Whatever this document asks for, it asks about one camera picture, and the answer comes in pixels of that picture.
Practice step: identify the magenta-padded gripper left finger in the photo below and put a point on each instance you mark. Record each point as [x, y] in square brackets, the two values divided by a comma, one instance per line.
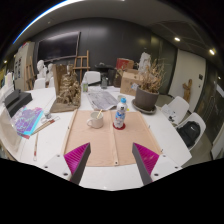
[75, 160]

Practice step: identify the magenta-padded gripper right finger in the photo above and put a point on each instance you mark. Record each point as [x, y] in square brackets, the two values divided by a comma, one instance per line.
[148, 160]

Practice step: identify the clear blue-capped drink bottle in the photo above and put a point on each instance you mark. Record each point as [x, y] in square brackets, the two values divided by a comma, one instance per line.
[120, 115]

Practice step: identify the beige canvas table mat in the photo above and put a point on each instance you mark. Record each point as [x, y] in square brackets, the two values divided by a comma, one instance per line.
[133, 143]

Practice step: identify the light wooden slat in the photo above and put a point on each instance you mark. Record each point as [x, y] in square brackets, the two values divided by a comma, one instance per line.
[69, 131]

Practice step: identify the long paintbrush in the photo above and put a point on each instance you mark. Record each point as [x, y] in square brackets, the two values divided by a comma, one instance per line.
[35, 146]

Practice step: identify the white ceramic mug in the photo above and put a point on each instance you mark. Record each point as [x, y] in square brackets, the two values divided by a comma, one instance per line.
[96, 122]

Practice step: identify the bundle of paintbrushes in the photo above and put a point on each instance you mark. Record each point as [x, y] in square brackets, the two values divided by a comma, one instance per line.
[45, 125]

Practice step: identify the grey plant saucer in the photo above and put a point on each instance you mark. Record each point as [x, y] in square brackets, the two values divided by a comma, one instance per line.
[148, 112]

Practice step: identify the black backpack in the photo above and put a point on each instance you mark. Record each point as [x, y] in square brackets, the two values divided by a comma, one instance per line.
[189, 133]

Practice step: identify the gold stirring stick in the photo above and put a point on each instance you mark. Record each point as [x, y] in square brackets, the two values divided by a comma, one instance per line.
[99, 114]

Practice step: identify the small glass jar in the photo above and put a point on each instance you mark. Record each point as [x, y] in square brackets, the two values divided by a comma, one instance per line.
[47, 115]

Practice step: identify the dried plant in grey pot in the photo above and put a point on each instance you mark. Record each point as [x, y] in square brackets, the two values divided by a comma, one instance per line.
[145, 99]

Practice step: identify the white plastic chair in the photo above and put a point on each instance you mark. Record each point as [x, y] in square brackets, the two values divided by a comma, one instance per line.
[180, 106]
[39, 84]
[200, 120]
[92, 77]

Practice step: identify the colourful printed book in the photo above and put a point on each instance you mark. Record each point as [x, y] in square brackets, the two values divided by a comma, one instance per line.
[26, 120]

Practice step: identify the brown carved sculpture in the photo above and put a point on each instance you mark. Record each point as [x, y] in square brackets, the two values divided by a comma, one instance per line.
[68, 90]

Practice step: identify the green-labelled spray bottle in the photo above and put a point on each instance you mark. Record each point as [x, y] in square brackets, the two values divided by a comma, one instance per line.
[85, 86]

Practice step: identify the wooden figure sculpture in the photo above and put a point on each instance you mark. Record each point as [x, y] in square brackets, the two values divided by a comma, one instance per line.
[187, 91]

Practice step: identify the brown cardboard box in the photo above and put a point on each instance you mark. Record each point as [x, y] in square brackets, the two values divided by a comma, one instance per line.
[128, 83]

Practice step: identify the black box stack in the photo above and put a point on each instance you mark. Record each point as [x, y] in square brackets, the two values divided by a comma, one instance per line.
[18, 101]

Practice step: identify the grey pitcher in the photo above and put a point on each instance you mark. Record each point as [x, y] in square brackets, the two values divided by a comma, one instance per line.
[104, 83]

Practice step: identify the wooden easel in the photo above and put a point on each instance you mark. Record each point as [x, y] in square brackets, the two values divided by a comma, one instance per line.
[81, 68]
[30, 71]

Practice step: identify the black desk appliance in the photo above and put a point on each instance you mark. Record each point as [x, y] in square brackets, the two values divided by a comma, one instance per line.
[106, 69]

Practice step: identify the white plaster statue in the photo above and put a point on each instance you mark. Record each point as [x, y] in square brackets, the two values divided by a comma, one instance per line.
[144, 61]

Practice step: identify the red box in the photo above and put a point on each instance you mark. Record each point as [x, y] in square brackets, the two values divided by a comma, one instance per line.
[124, 64]

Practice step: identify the white cabinet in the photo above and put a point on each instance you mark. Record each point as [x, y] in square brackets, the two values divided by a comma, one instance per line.
[20, 63]

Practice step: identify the round ceiling spotlights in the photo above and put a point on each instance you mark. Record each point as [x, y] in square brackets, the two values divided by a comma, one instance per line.
[177, 39]

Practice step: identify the long ceiling light strip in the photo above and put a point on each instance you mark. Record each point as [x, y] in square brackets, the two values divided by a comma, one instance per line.
[42, 15]

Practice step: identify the black wall screen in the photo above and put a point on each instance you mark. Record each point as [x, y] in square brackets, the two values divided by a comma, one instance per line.
[58, 46]

